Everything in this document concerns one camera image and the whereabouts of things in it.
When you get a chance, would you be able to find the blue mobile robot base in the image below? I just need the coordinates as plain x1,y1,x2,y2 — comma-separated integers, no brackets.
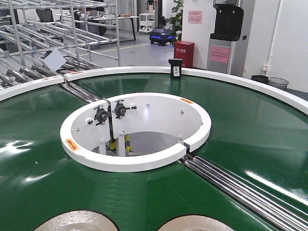
150,28,175,46

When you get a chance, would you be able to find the green potted plant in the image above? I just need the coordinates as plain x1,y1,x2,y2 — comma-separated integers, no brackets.
168,0,183,41

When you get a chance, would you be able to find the steel conveyor rollers right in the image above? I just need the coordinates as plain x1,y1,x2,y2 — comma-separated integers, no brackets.
180,154,308,231

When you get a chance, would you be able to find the black waste bin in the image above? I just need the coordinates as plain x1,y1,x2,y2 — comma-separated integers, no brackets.
251,75,269,85

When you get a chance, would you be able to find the white outer rim guard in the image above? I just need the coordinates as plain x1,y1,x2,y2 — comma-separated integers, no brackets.
0,66,308,114

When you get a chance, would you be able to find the white inner ring guard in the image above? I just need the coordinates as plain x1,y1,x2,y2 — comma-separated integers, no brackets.
60,92,211,172

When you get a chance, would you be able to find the wire mesh waste basket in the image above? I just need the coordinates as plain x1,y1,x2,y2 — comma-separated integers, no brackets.
268,77,289,90

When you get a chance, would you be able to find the black and grey water dispenser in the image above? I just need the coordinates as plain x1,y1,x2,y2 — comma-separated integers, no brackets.
207,0,244,74

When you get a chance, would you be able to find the beige plate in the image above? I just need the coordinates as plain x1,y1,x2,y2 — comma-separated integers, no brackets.
158,215,233,231
35,210,119,231

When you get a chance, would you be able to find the white utility cart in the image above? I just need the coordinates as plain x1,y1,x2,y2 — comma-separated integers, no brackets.
139,13,155,34

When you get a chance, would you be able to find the black sensor box on rim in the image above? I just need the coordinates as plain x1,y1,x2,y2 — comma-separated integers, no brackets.
168,58,183,78

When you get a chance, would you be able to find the white box on rack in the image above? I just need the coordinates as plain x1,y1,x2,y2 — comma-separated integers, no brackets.
39,49,66,71

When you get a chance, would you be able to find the metal roller rack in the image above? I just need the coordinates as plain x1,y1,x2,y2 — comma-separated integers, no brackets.
0,0,121,90

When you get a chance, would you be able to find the red fire extinguisher cabinet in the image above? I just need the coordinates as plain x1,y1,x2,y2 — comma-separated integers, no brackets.
173,41,194,68

